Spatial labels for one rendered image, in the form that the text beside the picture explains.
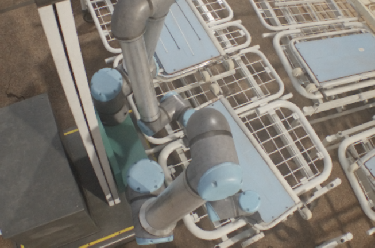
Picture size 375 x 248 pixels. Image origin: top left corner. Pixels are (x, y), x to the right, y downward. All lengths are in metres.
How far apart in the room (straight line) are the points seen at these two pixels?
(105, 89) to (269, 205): 0.95
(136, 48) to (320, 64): 1.36
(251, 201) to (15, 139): 1.00
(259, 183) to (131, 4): 1.10
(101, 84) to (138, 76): 0.36
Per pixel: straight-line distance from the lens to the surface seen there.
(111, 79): 1.61
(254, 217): 1.58
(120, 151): 1.74
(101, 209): 1.92
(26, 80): 2.76
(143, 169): 1.42
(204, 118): 0.90
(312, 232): 2.43
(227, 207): 1.41
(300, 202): 1.85
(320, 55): 2.33
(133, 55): 1.22
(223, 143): 0.87
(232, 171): 0.85
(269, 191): 1.81
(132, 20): 1.13
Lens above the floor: 2.17
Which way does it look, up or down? 59 degrees down
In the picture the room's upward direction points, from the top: 14 degrees clockwise
